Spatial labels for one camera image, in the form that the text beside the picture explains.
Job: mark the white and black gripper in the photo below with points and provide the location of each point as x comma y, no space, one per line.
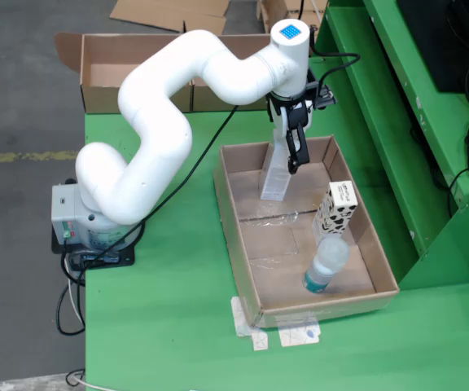
283,120

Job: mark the printed cardboard box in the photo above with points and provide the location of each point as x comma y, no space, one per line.
267,10

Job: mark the grey robot base box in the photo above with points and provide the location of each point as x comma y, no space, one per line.
61,212

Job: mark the cow print carton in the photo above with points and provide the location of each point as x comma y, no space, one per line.
336,212

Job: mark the shallow cardboard tray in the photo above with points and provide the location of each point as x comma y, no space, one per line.
275,281

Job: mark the white patterned paper tab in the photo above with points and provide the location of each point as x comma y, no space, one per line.
240,322
299,336

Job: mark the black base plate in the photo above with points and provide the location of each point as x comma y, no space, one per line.
124,258

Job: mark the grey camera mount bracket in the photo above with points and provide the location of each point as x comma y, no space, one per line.
312,79

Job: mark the black monitor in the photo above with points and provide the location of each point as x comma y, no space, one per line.
454,40

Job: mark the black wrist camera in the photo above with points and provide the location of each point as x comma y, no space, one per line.
324,97

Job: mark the clear bottle teal label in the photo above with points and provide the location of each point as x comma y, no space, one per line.
328,256

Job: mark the green metal shelf rack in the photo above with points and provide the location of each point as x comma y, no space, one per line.
381,122

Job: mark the open brown cardboard box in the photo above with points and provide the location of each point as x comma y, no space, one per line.
244,42
104,53

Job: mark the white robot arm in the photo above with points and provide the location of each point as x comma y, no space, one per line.
153,110

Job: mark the tall white carton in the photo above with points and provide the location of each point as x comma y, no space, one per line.
275,183

